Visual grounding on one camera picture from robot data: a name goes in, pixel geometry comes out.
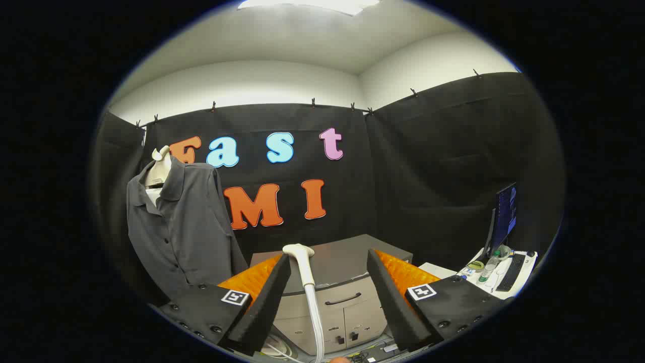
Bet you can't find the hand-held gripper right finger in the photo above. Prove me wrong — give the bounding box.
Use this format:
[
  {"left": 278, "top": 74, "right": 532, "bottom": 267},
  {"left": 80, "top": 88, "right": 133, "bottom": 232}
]
[{"left": 366, "top": 248, "right": 509, "bottom": 352}]

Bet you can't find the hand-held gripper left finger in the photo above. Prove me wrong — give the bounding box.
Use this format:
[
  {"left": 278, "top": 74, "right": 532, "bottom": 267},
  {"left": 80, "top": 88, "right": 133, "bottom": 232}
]
[{"left": 151, "top": 252, "right": 292, "bottom": 356}]

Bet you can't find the white garment steamer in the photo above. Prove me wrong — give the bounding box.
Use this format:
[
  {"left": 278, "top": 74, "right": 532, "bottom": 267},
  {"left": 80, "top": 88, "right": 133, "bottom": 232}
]
[{"left": 282, "top": 244, "right": 326, "bottom": 363}]

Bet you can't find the grey button shirt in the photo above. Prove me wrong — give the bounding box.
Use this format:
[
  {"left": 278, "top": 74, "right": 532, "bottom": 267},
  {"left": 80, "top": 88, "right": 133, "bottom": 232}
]
[{"left": 126, "top": 156, "right": 249, "bottom": 303}]

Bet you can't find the grey cabinet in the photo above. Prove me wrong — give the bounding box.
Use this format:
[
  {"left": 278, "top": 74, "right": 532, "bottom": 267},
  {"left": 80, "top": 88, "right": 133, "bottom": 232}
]
[{"left": 249, "top": 233, "right": 414, "bottom": 356}]

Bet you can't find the clear plastic bottle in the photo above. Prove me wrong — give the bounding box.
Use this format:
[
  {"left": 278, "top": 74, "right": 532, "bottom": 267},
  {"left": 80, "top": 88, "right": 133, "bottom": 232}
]
[{"left": 479, "top": 251, "right": 500, "bottom": 283}]

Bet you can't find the black keyboard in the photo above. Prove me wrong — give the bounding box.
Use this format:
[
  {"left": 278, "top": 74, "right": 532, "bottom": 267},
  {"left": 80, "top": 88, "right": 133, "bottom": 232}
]
[{"left": 496, "top": 253, "right": 526, "bottom": 292}]

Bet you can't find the computer monitor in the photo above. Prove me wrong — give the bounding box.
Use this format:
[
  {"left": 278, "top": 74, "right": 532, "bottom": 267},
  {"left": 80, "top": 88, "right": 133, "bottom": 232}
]
[{"left": 485, "top": 183, "right": 518, "bottom": 258}]

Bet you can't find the cream mannequin torso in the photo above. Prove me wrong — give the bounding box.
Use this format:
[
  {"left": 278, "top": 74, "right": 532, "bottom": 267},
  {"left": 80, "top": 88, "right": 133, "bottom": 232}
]
[{"left": 145, "top": 145, "right": 172, "bottom": 190}]

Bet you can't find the ceiling light panel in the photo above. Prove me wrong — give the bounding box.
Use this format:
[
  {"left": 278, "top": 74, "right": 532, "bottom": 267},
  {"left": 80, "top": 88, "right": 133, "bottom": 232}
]
[{"left": 238, "top": 0, "right": 379, "bottom": 16}]

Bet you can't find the bundle of black floor cables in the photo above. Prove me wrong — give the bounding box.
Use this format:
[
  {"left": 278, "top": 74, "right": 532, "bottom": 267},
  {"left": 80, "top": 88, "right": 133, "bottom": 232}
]
[{"left": 348, "top": 344, "right": 400, "bottom": 363}]

